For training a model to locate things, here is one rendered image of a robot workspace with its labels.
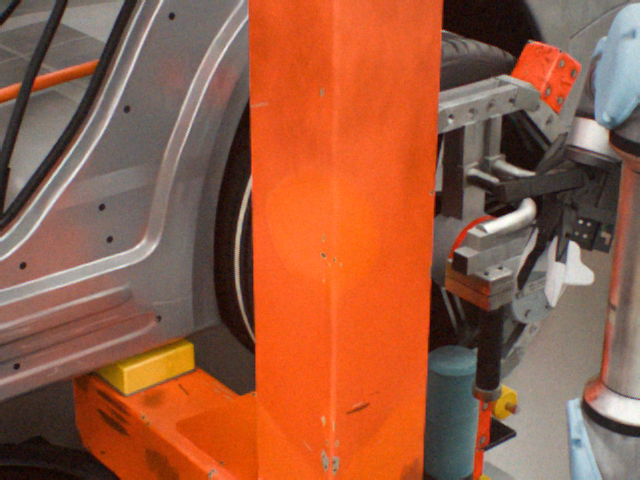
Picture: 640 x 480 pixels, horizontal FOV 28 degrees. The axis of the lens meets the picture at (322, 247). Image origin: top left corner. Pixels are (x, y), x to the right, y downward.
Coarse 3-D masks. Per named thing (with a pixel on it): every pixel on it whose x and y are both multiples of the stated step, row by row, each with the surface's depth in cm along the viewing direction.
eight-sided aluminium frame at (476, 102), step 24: (456, 96) 203; (480, 96) 201; (504, 96) 204; (528, 96) 207; (456, 120) 199; (480, 120) 202; (528, 120) 212; (552, 120) 214; (504, 336) 232; (528, 336) 230; (504, 360) 227
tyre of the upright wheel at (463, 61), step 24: (456, 48) 207; (480, 48) 210; (456, 72) 207; (480, 72) 211; (504, 72) 215; (240, 120) 209; (240, 144) 208; (240, 168) 206; (240, 192) 206; (216, 216) 210; (216, 240) 211; (240, 240) 205; (216, 264) 213; (240, 264) 206; (216, 288) 215; (240, 288) 208; (240, 312) 213; (240, 336) 221
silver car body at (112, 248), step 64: (0, 0) 282; (64, 0) 195; (128, 0) 185; (192, 0) 190; (576, 0) 241; (0, 64) 245; (64, 64) 242; (128, 64) 187; (192, 64) 193; (0, 128) 218; (64, 128) 215; (128, 128) 190; (192, 128) 194; (0, 192) 198; (64, 192) 187; (128, 192) 194; (192, 192) 198; (0, 256) 184; (64, 256) 190; (128, 256) 197; (192, 256) 203; (0, 320) 184; (64, 320) 191; (128, 320) 199; (192, 320) 207; (0, 384) 188
